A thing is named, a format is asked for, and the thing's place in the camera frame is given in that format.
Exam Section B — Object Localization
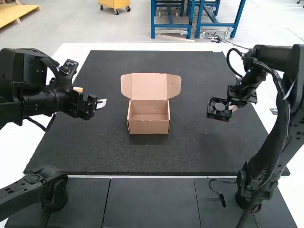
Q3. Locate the black square fan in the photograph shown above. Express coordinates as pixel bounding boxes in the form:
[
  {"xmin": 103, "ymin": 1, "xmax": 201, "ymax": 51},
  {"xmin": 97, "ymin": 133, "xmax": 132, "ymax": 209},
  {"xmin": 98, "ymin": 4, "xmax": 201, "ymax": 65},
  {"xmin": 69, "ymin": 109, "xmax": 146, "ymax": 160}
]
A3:
[{"xmin": 205, "ymin": 95, "xmax": 234, "ymax": 123}]

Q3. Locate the yellow wheeled cabinet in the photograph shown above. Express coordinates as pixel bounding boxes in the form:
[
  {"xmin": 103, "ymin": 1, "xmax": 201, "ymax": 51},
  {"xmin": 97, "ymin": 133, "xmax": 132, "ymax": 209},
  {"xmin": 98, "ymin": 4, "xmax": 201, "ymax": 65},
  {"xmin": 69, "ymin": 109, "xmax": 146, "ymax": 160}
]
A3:
[{"xmin": 98, "ymin": 0, "xmax": 131, "ymax": 16}]

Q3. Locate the black cable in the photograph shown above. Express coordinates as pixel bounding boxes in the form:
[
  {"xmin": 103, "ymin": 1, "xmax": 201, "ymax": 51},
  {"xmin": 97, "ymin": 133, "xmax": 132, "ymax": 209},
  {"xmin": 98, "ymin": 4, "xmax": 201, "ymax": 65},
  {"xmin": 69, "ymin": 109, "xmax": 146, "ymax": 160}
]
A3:
[
  {"xmin": 208, "ymin": 178, "xmax": 227, "ymax": 208},
  {"xmin": 226, "ymin": 47, "xmax": 250, "ymax": 79},
  {"xmin": 28, "ymin": 111, "xmax": 57, "ymax": 132}
]

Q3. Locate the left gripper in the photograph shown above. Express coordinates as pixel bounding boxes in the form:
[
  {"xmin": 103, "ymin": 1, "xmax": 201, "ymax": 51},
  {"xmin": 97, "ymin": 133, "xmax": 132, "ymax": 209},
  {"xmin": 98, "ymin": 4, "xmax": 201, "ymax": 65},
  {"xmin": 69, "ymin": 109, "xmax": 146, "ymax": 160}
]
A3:
[{"xmin": 70, "ymin": 86, "xmax": 108, "ymax": 121}]

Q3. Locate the wooden plank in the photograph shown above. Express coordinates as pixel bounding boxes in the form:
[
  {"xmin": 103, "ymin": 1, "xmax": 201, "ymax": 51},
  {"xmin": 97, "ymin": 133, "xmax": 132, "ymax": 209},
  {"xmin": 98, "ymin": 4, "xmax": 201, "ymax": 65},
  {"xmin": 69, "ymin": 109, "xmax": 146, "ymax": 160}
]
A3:
[{"xmin": 156, "ymin": 33, "xmax": 195, "ymax": 43}]

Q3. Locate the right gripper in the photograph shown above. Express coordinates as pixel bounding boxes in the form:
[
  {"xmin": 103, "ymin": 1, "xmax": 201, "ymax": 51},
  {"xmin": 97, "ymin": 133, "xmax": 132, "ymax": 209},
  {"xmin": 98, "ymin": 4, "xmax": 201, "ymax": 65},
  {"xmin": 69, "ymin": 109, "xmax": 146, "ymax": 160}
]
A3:
[{"xmin": 227, "ymin": 84, "xmax": 258, "ymax": 113}]

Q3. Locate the wooden pallet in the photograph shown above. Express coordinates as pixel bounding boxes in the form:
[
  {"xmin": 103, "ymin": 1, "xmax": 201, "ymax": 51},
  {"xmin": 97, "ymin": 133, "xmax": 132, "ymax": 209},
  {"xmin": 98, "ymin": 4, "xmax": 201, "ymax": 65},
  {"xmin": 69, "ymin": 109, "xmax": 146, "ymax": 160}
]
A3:
[{"xmin": 0, "ymin": 4, "xmax": 42, "ymax": 30}]

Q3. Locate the blue metal frame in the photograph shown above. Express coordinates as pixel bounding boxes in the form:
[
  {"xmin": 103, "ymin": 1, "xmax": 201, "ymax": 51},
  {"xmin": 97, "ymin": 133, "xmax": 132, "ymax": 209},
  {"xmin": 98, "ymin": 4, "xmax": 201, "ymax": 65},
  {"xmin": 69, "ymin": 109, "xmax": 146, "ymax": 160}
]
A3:
[
  {"xmin": 150, "ymin": 0, "xmax": 193, "ymax": 40},
  {"xmin": 194, "ymin": 0, "xmax": 247, "ymax": 39}
]

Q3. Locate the black mat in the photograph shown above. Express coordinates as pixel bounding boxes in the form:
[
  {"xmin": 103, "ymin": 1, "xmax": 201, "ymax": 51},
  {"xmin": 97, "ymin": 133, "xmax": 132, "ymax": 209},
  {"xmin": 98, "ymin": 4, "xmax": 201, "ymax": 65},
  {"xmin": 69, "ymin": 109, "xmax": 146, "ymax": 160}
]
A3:
[{"xmin": 23, "ymin": 49, "xmax": 291, "ymax": 177}]

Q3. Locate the dark base panel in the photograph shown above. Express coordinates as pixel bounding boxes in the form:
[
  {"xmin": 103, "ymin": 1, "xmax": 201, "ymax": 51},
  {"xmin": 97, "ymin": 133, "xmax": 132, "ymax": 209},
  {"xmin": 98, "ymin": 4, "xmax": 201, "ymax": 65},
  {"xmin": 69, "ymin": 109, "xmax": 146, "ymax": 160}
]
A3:
[
  {"xmin": 4, "ymin": 177, "xmax": 111, "ymax": 228},
  {"xmin": 102, "ymin": 177, "xmax": 203, "ymax": 228},
  {"xmin": 193, "ymin": 177, "xmax": 298, "ymax": 228}
]

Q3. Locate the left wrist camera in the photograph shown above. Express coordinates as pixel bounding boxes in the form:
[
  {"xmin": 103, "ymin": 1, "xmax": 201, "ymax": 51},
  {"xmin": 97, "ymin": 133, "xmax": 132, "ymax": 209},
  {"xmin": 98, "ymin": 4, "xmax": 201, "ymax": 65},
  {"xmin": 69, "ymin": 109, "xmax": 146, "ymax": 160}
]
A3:
[{"xmin": 58, "ymin": 58, "xmax": 79, "ymax": 76}]

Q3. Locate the cardboard box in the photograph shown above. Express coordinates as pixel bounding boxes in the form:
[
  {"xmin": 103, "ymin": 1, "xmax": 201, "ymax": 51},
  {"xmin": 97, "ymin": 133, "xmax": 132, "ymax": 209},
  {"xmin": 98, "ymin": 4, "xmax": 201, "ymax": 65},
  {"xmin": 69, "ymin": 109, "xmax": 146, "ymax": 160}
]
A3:
[{"xmin": 120, "ymin": 72, "xmax": 182, "ymax": 135}]

